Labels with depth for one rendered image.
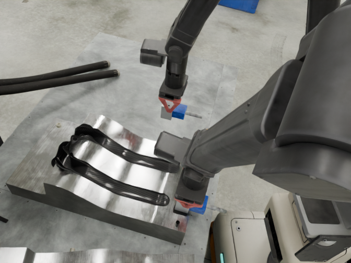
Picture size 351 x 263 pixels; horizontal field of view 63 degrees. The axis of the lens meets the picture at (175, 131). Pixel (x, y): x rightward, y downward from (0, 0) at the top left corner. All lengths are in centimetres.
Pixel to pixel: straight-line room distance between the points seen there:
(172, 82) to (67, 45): 217
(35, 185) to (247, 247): 98
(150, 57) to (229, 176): 132
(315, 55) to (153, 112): 96
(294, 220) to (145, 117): 61
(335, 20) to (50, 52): 274
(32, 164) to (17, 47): 212
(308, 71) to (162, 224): 64
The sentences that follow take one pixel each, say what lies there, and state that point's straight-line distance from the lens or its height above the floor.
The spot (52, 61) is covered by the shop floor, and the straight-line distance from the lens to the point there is 274.
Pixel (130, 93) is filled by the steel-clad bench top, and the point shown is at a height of 80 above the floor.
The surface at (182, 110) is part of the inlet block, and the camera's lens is 92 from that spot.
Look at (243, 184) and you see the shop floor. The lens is 197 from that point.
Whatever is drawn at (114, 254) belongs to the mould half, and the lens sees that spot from 73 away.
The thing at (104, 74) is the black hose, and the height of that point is 84.
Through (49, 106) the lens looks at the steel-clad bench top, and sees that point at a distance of 115.
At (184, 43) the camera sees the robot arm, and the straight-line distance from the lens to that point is 71.
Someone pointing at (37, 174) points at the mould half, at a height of 86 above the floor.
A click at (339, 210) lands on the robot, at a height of 104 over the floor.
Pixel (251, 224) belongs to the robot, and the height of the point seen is 28.
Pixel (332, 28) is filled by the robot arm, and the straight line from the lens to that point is 18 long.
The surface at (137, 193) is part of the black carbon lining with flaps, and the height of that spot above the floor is 88.
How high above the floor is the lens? 159
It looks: 49 degrees down
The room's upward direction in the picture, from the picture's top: 11 degrees clockwise
